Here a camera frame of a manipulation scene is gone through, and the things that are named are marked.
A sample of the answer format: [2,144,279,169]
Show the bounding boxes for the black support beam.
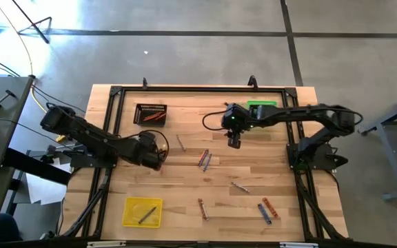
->
[1,147,72,186]

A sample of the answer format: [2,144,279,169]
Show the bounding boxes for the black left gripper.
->
[128,130,168,172]

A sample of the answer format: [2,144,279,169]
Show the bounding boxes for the black plastic basket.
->
[132,103,168,127]

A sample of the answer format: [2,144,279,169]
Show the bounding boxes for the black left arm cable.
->
[139,128,170,163]

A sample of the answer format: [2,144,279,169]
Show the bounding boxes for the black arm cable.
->
[139,128,170,163]
[201,110,230,132]

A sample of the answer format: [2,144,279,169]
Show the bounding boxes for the yellow floor cable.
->
[0,0,70,143]

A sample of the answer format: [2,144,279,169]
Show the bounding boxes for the white paper sheets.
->
[25,161,72,207]

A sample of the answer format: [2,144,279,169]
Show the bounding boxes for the blue-grey metal stand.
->
[356,88,397,201]

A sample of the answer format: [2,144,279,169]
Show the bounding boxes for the silver metal bracket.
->
[86,240,128,248]
[279,241,319,248]

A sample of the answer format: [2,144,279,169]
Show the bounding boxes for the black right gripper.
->
[221,102,265,150]

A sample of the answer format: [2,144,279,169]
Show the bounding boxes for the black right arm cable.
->
[201,110,230,132]

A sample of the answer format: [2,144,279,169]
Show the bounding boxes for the dark chair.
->
[0,212,23,244]

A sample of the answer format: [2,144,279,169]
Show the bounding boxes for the black tripod stand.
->
[10,0,53,44]

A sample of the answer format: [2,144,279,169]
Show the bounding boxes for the yellow plastic basket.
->
[121,196,164,229]

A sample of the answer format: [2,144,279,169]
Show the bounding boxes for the grey side table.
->
[0,75,34,244]

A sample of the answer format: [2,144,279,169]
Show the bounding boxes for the green plastic basket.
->
[245,99,278,120]

